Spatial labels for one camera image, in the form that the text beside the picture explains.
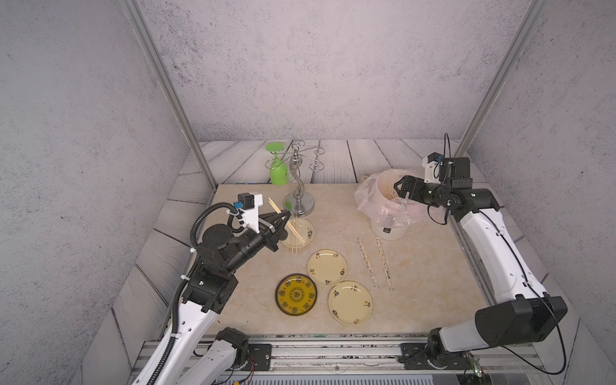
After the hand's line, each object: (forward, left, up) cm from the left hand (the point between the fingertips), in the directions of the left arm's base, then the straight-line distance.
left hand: (292, 215), depth 61 cm
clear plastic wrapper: (+13, -36, -12) cm, 40 cm away
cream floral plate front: (-9, -18, -37) cm, 42 cm away
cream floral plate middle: (+4, -10, -37) cm, 39 cm away
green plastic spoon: (+39, +9, -19) cm, 45 cm away
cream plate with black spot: (+21, -2, -37) cm, 42 cm away
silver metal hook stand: (+37, +2, -38) cm, 53 cm away
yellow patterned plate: (-5, +1, -39) cm, 39 cm away
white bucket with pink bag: (+15, -32, -18) cm, 39 cm away
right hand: (+15, -35, -6) cm, 39 cm away
